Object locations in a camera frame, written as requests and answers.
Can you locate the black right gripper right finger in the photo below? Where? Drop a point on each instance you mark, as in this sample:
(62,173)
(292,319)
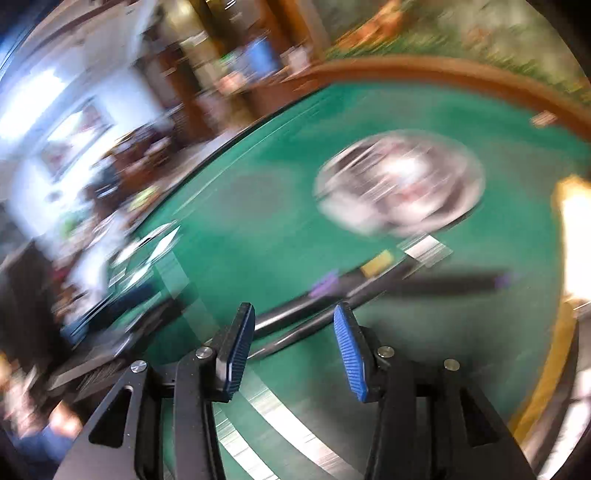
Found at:
(433,422)

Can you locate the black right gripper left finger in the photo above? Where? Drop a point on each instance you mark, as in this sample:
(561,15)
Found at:
(123,437)

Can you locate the black marker pen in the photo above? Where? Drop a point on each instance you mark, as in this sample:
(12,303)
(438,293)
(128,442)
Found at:
(314,308)

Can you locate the mahjong table centre control panel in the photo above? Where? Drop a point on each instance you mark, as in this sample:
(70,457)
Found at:
(402,182)

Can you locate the wooden counter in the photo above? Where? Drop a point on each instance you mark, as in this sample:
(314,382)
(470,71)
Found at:
(271,94)

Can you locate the artificial flower display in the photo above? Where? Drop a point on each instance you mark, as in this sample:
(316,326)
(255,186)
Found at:
(510,35)

